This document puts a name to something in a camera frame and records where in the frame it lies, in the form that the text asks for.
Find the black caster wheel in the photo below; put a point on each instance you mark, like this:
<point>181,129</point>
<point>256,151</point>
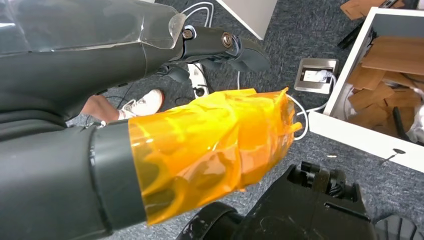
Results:
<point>208,222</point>

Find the white shoe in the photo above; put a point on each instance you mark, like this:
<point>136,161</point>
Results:
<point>145,104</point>

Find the orange film wrap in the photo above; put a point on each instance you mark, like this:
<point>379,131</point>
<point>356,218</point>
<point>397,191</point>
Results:
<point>205,142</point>

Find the steel floor outlet box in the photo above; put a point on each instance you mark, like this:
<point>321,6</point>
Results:
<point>316,86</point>

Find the person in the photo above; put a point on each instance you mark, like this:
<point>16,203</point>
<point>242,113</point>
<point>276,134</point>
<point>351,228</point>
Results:
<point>99,109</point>

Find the white board panel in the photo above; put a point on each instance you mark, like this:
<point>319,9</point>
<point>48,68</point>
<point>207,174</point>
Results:
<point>248,13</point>

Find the white plug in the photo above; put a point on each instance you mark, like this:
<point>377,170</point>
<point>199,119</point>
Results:
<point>314,76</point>

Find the black bar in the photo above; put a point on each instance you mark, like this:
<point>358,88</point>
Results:
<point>350,35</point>

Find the wooden board piece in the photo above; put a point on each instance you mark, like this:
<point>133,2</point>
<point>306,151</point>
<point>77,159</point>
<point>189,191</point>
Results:
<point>361,7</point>
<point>367,117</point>
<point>397,54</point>
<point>371,97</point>
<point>366,78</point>

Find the white open box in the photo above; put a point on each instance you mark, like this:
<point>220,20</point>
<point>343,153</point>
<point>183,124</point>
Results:
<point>351,136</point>

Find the white power strip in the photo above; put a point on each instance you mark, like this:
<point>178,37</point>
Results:
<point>198,82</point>

